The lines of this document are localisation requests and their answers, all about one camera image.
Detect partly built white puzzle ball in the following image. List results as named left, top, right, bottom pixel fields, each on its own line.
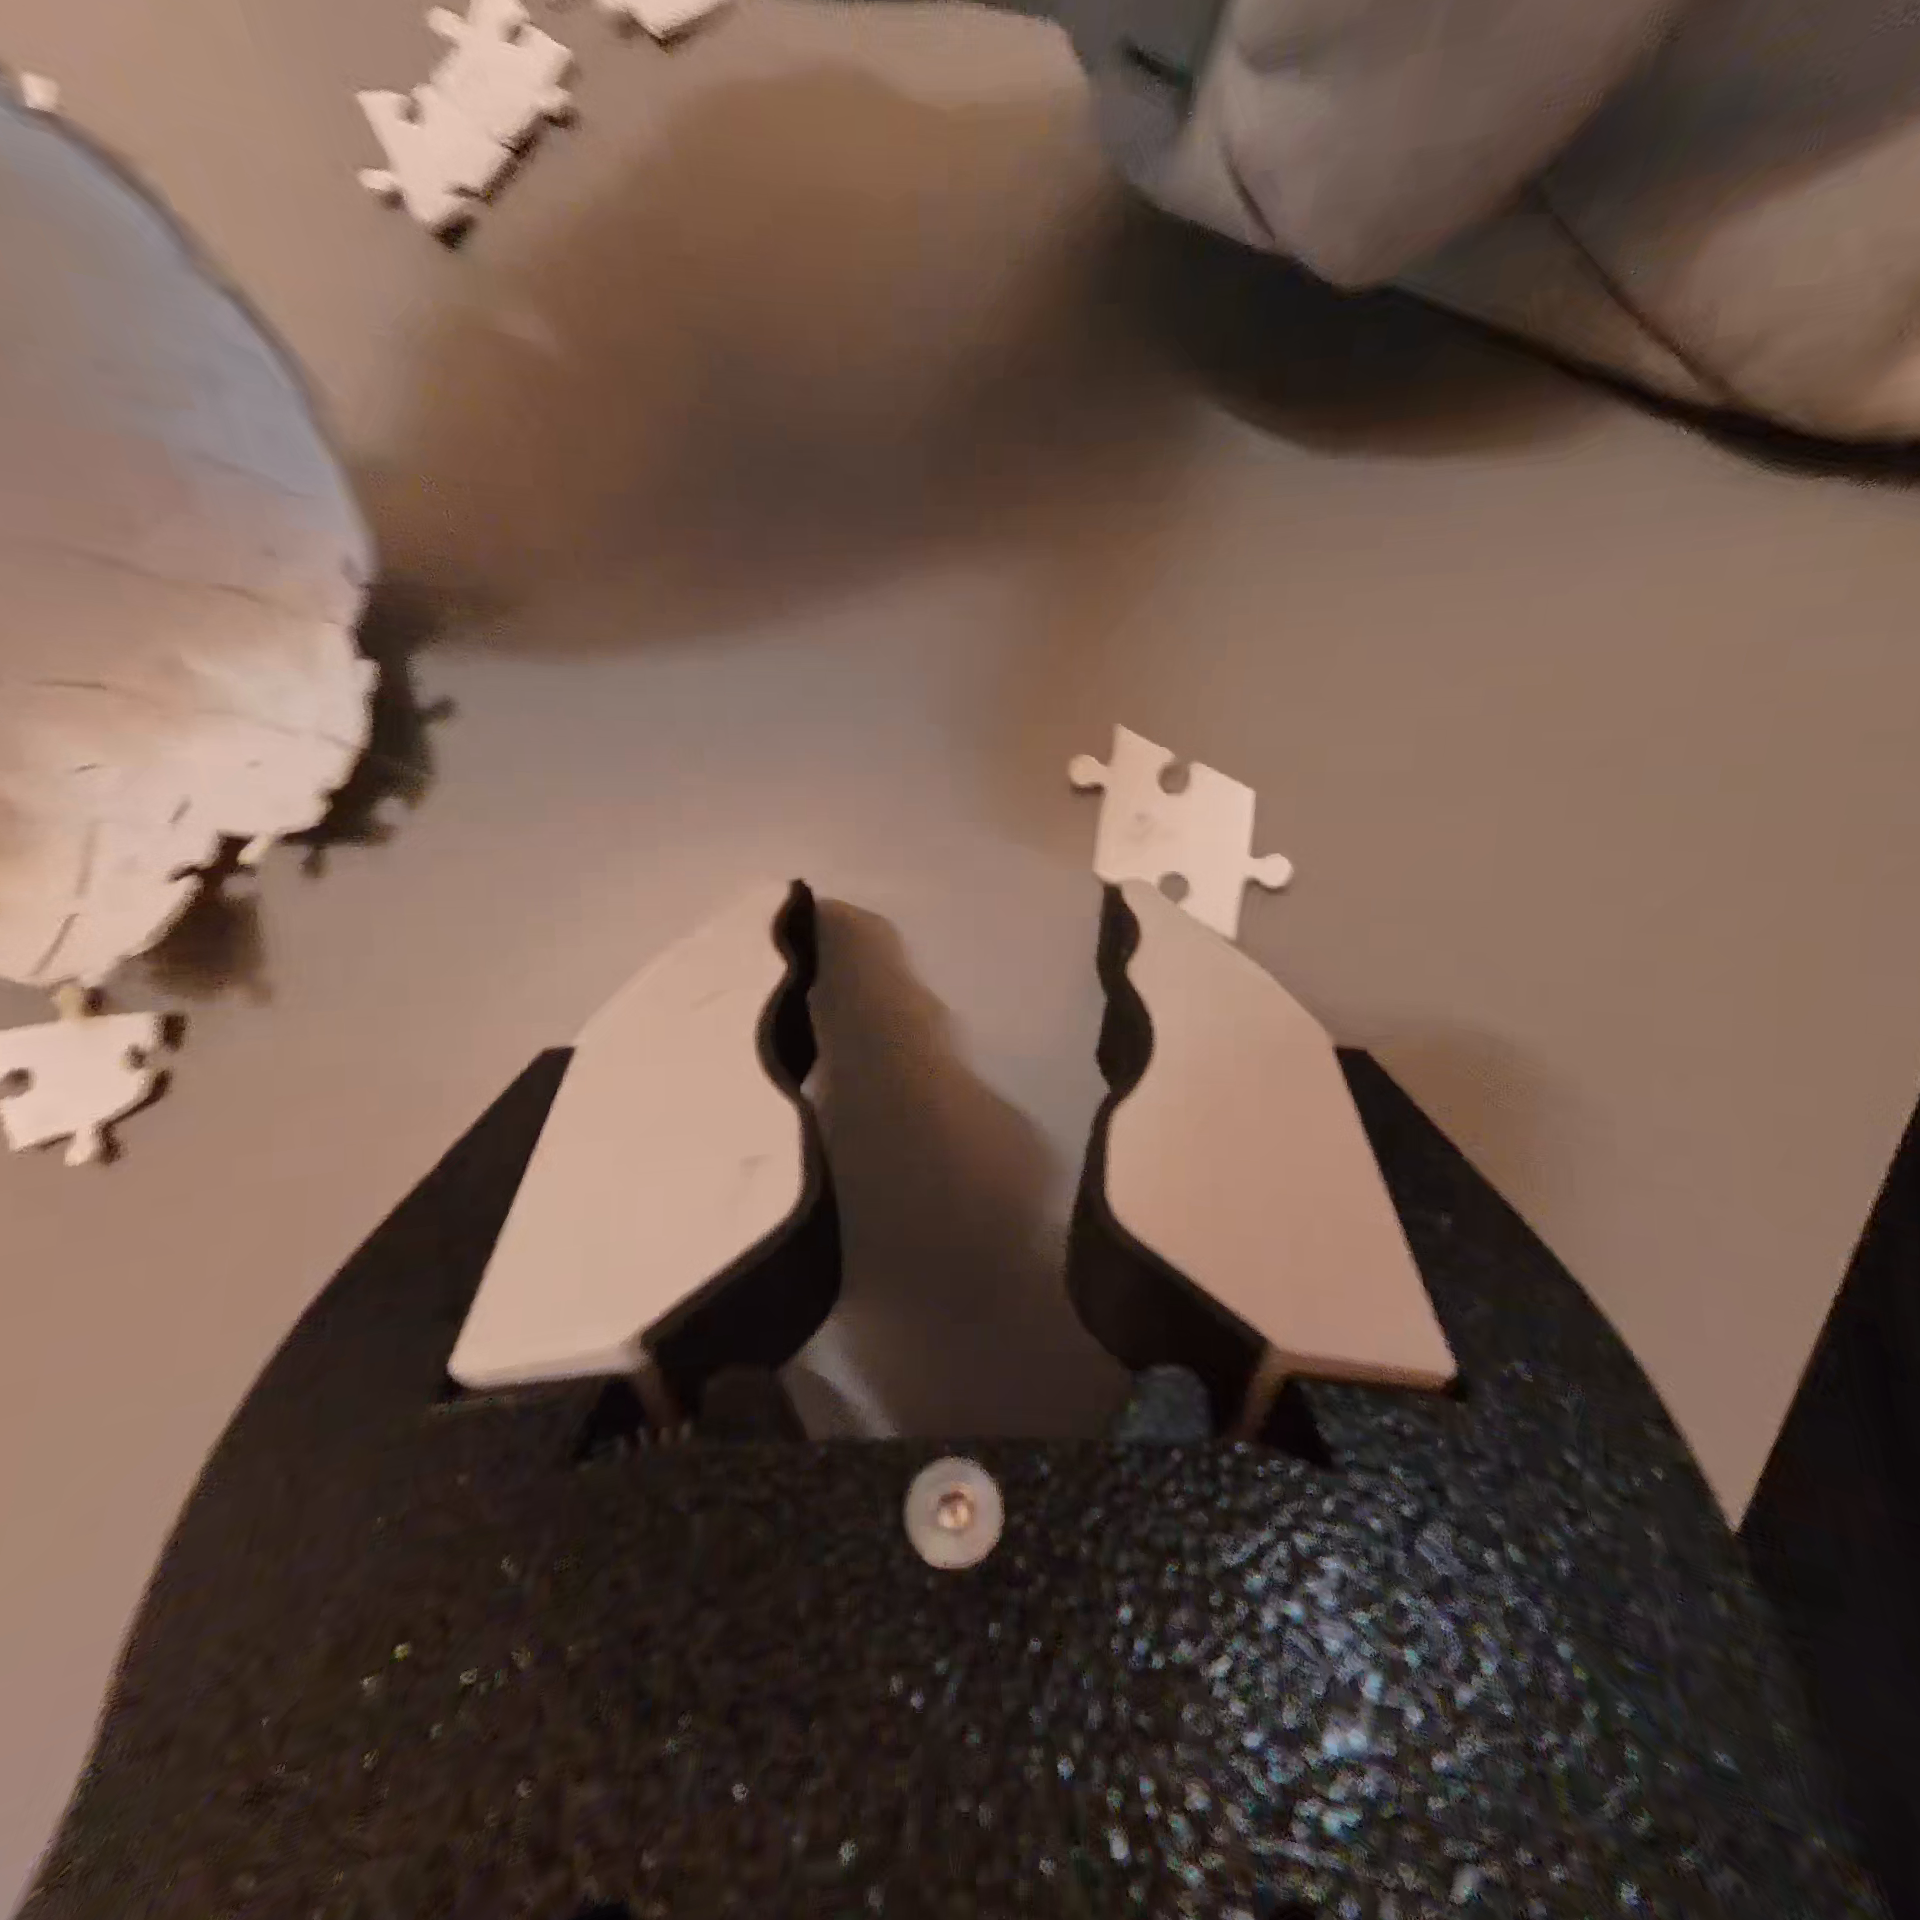
left=0, top=66, right=383, bottom=993

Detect white-backed puzzle piece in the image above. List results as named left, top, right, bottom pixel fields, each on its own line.
left=1066, top=725, right=1295, bottom=943
left=0, top=1007, right=174, bottom=1169

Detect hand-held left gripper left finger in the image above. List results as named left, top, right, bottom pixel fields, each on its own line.
left=447, top=878, right=846, bottom=1419

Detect joined white puzzle pieces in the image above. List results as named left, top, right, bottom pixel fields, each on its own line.
left=354, top=0, right=577, bottom=242

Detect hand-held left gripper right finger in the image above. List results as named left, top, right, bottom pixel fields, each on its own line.
left=1065, top=882, right=1460, bottom=1442

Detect person's right forearm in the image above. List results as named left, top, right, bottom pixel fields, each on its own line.
left=1049, top=0, right=1920, bottom=483

